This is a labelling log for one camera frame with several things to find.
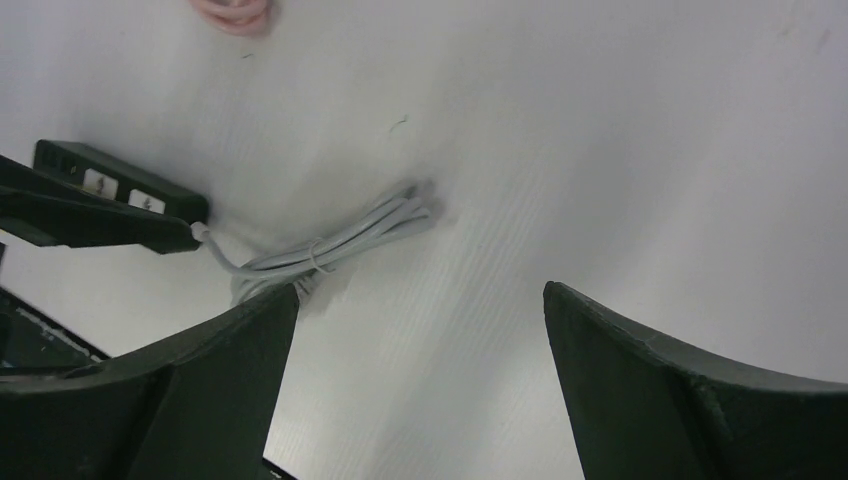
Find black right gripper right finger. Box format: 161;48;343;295
543;282;847;479

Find black power strip white sockets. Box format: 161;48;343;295
33;139;210;224

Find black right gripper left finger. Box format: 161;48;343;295
1;287;300;479

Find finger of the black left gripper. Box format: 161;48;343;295
1;157;200;254

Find grey cable of black strip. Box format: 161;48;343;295
190;181;439;307

